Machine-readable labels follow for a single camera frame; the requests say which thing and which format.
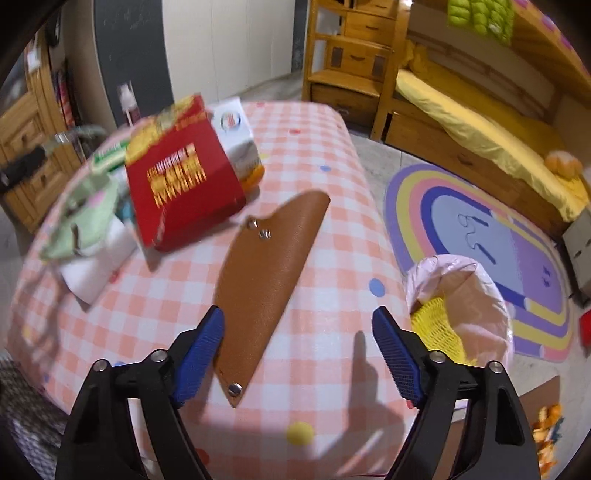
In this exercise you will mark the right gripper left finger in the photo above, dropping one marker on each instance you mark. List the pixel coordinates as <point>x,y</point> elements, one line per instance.
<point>193,352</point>

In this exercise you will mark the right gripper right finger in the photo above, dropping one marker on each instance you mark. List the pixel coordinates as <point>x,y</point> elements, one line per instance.
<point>404,355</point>

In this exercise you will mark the white foam block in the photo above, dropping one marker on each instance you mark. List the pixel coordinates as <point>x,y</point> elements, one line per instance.
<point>87,276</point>

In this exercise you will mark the green medicine box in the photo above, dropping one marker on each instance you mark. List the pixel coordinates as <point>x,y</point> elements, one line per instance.
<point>110,159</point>

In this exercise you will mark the white milk carton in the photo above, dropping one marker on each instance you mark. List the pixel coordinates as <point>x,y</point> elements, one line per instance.
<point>233,131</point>

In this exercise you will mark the pink lined trash bin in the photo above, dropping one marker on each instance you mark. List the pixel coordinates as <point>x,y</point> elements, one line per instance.
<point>475,307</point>

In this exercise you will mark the yellow mesh net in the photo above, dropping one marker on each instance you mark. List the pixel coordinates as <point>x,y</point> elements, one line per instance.
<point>431,323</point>

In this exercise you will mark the brown leather sheath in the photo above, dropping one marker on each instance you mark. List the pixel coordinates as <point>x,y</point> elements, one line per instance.
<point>258,277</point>

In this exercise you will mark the rainbow oval rug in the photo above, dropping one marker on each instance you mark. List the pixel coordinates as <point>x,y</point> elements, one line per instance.
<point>429,211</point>

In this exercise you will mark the orange peel pile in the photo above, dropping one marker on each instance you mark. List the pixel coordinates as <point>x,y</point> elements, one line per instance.
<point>546,434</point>

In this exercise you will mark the green patterned wrapper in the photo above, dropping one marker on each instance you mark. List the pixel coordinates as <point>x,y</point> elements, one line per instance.
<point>84,219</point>

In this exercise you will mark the red snack box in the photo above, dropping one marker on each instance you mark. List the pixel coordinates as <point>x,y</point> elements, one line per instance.
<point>181,182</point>

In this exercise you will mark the grey nightstand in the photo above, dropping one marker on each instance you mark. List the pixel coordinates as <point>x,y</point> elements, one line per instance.
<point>577,240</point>

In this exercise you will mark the yellow bed sheet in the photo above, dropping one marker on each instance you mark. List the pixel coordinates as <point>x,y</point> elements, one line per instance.
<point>491,141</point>

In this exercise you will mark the orange plush toy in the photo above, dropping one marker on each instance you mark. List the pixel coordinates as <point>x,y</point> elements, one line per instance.
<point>563,164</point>

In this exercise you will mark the white spray bottle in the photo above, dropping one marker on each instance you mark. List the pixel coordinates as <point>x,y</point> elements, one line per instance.
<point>128,103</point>

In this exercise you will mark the wooden bunk bed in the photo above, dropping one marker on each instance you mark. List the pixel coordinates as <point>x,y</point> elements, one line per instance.
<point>520,87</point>

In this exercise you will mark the wooden cabinet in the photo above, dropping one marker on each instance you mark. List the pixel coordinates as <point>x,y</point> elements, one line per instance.
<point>31,115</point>

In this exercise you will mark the white wardrobe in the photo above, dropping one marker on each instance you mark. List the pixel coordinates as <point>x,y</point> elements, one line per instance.
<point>167,50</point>

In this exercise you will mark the wooden stair drawers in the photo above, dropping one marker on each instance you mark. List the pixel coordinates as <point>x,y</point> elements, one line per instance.
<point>352,51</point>

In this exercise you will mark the green puffer jacket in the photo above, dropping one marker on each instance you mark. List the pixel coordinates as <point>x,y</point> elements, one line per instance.
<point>489,18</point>

